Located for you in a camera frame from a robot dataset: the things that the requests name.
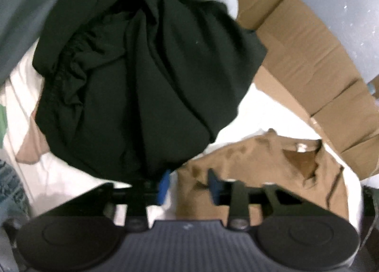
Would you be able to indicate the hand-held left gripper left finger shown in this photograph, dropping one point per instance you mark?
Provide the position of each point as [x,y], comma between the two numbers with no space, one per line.
[164,187]

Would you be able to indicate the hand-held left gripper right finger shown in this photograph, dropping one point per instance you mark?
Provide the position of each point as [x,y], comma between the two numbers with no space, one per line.
[213,189]

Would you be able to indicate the brown printed t-shirt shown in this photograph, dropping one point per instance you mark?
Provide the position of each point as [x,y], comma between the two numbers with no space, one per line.
[257,159]

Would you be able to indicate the black garment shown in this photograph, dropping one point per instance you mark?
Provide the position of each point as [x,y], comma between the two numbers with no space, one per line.
[148,82]

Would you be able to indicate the light blue jeans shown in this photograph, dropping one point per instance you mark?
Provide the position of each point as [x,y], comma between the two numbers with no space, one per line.
[13,192]

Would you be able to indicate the cream bear printed bedsheet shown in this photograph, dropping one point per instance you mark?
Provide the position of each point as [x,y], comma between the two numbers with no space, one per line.
[266,112]

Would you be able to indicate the flattened cardboard sheet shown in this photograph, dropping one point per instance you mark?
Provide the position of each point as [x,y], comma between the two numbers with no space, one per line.
[319,82]

